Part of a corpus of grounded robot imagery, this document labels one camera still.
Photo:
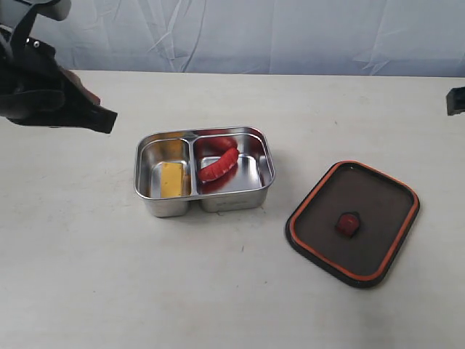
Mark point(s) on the steel two-compartment lunch box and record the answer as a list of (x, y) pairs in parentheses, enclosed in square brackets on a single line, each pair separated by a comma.
[(245, 186)]

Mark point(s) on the dark lid with orange seal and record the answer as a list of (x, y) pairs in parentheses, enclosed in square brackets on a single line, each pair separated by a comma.
[(353, 223)]

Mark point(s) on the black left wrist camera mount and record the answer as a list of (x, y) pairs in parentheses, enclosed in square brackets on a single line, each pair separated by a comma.
[(18, 18)]

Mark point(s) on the yellow toy cheese wedge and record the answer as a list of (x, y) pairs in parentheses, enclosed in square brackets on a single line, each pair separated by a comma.
[(171, 181)]

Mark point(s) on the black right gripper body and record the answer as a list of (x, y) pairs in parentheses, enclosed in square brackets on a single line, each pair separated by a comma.
[(455, 101)]

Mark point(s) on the blue-white backdrop cloth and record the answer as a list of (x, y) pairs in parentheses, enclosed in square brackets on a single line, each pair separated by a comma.
[(367, 38)]

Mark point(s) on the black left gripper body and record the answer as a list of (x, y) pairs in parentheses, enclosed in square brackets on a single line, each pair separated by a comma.
[(31, 99)]

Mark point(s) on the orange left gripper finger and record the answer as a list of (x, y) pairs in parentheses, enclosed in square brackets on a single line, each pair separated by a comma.
[(84, 106)]

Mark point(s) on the red toy sausage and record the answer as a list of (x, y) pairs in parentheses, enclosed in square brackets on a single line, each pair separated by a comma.
[(220, 167)]

